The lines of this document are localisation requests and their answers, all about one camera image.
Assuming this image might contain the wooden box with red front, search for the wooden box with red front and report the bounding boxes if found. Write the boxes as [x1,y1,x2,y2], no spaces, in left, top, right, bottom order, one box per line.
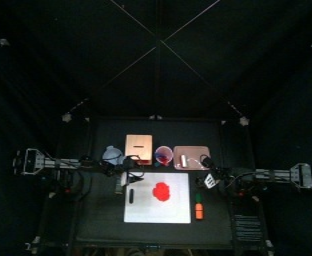
[123,134,154,166]

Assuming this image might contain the white cutting board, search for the white cutting board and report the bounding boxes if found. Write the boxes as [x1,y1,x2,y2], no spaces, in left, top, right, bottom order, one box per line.
[122,171,192,224]

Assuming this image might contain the white printed label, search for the white printed label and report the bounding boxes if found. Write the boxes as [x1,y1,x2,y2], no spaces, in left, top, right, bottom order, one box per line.
[233,214,262,243]

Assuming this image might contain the pink-brown tray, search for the pink-brown tray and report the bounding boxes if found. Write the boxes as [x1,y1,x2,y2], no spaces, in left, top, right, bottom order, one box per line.
[171,145,210,171]

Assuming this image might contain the orange toy carrot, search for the orange toy carrot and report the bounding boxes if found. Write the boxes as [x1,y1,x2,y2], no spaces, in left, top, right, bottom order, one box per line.
[193,193,205,221]

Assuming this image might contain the red play dough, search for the red play dough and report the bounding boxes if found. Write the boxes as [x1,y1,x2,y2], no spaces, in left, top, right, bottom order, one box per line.
[150,181,171,203]

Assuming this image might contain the red toy spatula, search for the red toy spatula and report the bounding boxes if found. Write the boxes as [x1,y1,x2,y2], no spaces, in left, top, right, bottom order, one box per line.
[157,155,171,166]

